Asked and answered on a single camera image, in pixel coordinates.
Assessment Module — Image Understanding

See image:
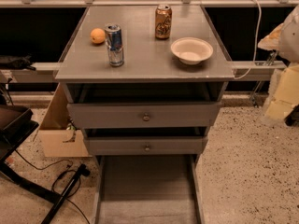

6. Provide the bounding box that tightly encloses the grey top drawer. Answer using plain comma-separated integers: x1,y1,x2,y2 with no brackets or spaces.
66,83,222,130

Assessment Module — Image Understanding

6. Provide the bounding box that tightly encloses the black floor cable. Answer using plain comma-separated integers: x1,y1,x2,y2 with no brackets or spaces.
14,149,92,224

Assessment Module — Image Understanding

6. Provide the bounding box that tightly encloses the grey drawer cabinet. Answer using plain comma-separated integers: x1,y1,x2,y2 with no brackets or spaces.
54,4,235,165

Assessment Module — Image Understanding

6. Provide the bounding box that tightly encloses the grey middle drawer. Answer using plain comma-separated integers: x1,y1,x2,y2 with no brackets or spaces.
84,127,207,155

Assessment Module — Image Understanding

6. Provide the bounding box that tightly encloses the cardboard box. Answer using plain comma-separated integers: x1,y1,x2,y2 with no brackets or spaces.
38,85,89,158

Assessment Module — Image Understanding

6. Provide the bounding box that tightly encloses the blue silver energy drink can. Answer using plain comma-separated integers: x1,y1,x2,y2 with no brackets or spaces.
105,23,124,67

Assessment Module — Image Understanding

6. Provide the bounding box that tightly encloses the aluminium frame rail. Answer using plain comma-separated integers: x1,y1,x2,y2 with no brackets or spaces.
0,61,286,83

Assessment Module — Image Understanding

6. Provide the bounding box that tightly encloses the orange fruit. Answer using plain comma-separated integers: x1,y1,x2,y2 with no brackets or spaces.
90,28,106,44

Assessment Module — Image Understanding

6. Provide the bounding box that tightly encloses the white paper bowl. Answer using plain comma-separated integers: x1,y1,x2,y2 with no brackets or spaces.
171,37,214,65

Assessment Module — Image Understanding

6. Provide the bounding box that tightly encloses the black bag on rail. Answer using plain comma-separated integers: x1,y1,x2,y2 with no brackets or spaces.
0,55,35,70

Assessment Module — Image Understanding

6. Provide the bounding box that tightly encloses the white cable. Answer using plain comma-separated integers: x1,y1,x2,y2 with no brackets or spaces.
234,0,263,80

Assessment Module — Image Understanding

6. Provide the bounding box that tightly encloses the black office chair base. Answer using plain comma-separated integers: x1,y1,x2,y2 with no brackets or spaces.
0,105,92,224

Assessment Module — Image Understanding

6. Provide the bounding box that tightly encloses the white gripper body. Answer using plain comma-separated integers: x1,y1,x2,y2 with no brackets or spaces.
265,63,299,120

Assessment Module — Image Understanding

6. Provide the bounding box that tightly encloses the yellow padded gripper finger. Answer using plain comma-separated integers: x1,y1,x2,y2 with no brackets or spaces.
258,23,283,50

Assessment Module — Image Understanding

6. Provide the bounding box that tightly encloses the grey bottom drawer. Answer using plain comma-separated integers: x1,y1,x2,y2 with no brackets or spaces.
92,155,206,224

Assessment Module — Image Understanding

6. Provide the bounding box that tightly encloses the grey drawer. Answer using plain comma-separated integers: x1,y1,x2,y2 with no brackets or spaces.
66,83,222,130
92,155,206,224
84,127,207,155

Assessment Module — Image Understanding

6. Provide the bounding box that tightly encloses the gold soda can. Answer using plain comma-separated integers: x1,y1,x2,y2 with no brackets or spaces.
155,5,172,39

